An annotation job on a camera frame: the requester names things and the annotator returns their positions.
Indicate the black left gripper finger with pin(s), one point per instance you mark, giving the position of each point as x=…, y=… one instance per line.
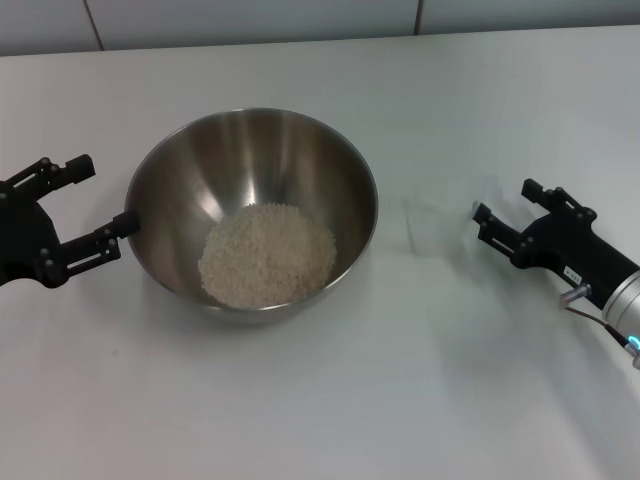
x=95, y=240
x=55, y=172

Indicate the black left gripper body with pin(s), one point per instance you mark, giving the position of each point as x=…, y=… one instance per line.
x=22, y=240

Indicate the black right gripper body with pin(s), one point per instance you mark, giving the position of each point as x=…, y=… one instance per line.
x=575, y=250

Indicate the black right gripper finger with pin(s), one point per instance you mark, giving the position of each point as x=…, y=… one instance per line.
x=552, y=197
x=500, y=230

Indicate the clear plastic measuring cup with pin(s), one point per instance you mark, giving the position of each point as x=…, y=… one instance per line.
x=435, y=225

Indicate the stainless steel mixing bowl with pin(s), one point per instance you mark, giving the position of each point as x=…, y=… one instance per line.
x=300, y=165

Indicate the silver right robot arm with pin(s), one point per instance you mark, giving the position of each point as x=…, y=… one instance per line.
x=625, y=310

